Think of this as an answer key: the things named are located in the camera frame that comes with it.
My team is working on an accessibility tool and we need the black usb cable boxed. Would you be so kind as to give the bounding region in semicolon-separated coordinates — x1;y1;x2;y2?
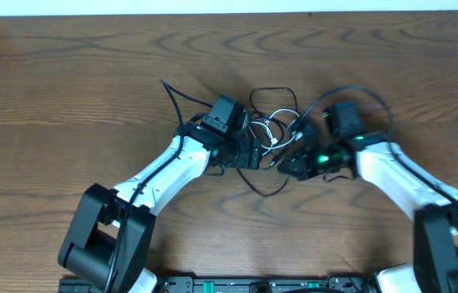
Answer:
236;86;301;198

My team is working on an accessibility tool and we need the white usb cable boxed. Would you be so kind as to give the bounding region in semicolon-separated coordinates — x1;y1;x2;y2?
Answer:
251;107;301;156

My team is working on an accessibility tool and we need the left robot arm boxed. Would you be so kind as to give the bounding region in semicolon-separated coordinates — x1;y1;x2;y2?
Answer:
58;95;262;292

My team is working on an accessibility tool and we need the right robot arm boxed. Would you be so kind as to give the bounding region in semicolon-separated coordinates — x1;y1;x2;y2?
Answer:
277;102;458;292

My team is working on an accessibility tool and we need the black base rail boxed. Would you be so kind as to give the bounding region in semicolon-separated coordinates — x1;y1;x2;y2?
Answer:
57;274;380;293

